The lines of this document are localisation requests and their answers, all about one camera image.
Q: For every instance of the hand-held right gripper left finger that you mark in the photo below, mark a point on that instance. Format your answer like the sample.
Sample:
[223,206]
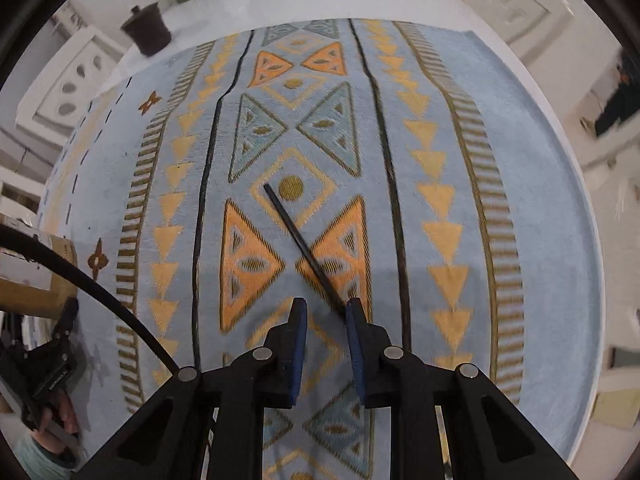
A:
[298,350]

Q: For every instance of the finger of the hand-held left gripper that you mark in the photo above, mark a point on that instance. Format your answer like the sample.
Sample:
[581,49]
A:
[67,325]

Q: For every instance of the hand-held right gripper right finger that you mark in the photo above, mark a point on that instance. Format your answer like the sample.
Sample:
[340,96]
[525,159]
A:
[356,350]

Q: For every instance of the bamboo utensil holder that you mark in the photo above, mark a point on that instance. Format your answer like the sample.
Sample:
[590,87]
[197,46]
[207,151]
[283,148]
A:
[30,295]

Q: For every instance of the black chopstick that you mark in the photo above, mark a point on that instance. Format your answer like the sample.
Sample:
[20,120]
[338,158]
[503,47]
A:
[300,239]

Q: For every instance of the person's left forearm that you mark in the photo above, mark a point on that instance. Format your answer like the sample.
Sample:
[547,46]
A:
[40,460]

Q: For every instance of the person's left hand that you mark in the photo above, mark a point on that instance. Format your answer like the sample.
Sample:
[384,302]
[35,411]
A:
[62,417]

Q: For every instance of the patterned blue tablecloth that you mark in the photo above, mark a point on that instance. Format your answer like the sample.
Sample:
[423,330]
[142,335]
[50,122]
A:
[525,160]

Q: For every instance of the dark brown tea jar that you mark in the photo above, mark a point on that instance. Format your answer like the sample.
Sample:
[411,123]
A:
[147,32]

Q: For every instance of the dark blurred object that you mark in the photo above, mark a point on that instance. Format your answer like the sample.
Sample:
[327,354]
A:
[617,105]

